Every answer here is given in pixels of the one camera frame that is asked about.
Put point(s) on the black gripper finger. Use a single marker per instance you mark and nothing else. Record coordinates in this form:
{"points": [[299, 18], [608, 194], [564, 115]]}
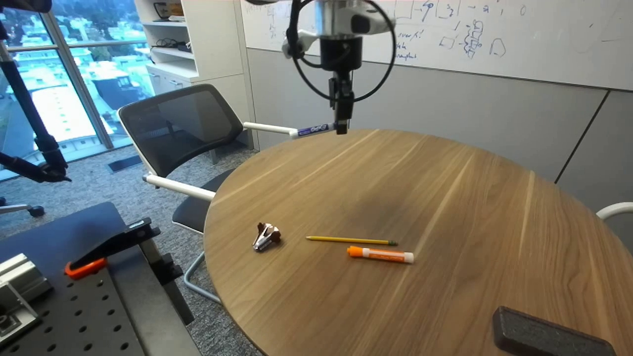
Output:
{"points": [[349, 105], [335, 105]]}

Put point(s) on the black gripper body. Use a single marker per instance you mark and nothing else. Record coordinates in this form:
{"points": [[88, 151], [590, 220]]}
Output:
{"points": [[341, 56]]}

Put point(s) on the blue marker with white cap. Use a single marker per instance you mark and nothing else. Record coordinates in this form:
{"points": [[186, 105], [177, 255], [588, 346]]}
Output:
{"points": [[313, 129]]}

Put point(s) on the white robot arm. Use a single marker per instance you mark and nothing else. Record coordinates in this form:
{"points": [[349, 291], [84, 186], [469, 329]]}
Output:
{"points": [[339, 14]]}

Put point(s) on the orange marker with white cap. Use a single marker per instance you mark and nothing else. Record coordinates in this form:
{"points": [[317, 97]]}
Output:
{"points": [[378, 253]]}

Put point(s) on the yellow pencil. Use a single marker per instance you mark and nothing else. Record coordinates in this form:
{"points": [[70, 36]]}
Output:
{"points": [[349, 240]]}

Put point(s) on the white shelf cabinet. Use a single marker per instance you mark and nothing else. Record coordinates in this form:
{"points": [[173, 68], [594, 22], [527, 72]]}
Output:
{"points": [[204, 40]]}

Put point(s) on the silver staple remover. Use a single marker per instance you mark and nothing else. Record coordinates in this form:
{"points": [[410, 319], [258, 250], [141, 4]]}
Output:
{"points": [[266, 238]]}

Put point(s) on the grey mesh office chair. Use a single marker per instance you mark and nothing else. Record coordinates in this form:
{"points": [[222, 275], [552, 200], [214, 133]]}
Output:
{"points": [[179, 125]]}

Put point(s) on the white whiteboard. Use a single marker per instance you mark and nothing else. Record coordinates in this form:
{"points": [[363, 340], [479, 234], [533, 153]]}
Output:
{"points": [[527, 32]]}

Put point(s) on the black cart top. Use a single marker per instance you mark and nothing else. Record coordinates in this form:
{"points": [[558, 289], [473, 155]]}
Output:
{"points": [[139, 289]]}

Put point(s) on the white framed office chair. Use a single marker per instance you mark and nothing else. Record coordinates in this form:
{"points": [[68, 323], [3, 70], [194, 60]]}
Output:
{"points": [[614, 210]]}

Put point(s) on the black whiteboard eraser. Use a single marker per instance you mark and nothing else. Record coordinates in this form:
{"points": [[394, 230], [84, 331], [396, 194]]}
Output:
{"points": [[547, 337]]}

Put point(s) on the black perforated breadboard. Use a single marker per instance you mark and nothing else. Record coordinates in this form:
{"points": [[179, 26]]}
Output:
{"points": [[80, 317]]}

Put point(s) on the aluminium extrusion block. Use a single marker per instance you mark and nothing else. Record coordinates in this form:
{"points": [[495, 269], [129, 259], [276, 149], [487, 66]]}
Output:
{"points": [[20, 277]]}

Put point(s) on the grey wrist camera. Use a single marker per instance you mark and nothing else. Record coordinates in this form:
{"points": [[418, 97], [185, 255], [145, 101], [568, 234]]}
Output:
{"points": [[297, 46]]}

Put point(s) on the glass window with frame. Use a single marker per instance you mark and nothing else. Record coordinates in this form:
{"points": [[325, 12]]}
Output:
{"points": [[72, 72]]}

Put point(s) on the black camera tripod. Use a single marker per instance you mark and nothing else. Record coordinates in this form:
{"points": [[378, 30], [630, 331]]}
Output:
{"points": [[40, 141]]}

